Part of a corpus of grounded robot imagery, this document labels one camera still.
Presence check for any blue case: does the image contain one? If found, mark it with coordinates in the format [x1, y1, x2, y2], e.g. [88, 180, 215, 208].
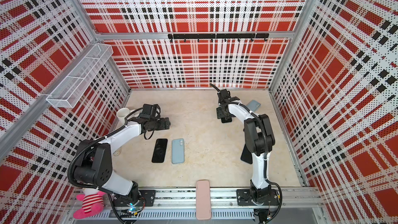
[246, 100, 261, 112]

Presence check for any black phone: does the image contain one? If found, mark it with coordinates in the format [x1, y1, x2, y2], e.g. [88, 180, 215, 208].
[151, 139, 168, 163]
[221, 118, 232, 123]
[240, 145, 253, 164]

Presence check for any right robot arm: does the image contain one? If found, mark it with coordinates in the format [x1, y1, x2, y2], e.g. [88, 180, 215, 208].
[216, 88, 283, 206]

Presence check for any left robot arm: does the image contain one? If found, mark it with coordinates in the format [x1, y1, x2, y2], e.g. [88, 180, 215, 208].
[67, 118, 171, 204]

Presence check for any light blue cased phone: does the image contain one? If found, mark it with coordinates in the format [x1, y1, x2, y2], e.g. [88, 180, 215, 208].
[172, 139, 185, 164]

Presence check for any pink phone case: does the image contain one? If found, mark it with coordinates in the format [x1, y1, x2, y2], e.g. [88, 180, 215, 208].
[196, 180, 212, 220]

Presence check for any white ceramic mug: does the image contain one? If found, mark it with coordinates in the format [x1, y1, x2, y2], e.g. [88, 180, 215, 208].
[116, 107, 132, 125]

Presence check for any pink plush toy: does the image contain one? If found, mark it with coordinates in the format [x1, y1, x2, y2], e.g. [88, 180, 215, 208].
[73, 188, 106, 219]

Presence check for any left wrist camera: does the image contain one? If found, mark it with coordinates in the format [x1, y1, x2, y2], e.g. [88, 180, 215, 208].
[140, 104, 161, 119]

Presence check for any black hook rail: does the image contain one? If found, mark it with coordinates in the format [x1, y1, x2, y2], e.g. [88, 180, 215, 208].
[167, 33, 269, 41]

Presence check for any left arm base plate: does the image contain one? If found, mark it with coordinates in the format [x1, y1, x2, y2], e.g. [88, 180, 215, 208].
[113, 189, 156, 207]

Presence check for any white wire basket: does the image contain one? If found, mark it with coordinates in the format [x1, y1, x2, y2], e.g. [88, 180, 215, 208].
[46, 43, 113, 108]

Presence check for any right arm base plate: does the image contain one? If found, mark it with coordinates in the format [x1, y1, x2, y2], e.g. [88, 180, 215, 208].
[236, 188, 279, 206]

